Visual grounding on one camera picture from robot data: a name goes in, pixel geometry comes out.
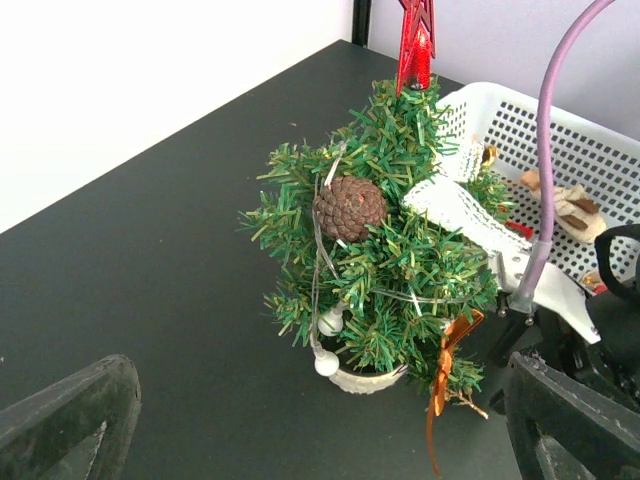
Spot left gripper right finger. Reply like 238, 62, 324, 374
503, 353, 639, 479

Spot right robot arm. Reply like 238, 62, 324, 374
489, 224, 639, 411

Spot red ribbon bow ornament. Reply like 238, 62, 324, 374
505, 221, 534, 240

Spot red star ornament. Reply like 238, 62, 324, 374
396, 0, 436, 97

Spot string lights with battery box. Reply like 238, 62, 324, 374
307, 139, 481, 379

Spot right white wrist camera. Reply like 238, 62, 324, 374
488, 252, 601, 344

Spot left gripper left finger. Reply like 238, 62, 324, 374
1, 355, 142, 479

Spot pine cone ornament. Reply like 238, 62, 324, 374
313, 175, 387, 243

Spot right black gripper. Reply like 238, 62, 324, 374
488, 294, 639, 412

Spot black frame post right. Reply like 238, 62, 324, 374
351, 0, 372, 48

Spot gold bell ornament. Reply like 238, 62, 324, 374
481, 145, 499, 168

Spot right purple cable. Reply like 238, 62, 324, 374
507, 0, 619, 314

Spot silver bow ornament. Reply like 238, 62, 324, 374
403, 140, 532, 255

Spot snowman figurine ornament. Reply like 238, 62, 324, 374
518, 168, 609, 245

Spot small green christmas tree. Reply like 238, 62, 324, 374
242, 80, 498, 394

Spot white plastic basket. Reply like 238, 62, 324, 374
437, 82, 639, 231

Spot orange ribbon bow ornament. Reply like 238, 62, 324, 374
426, 309, 489, 478

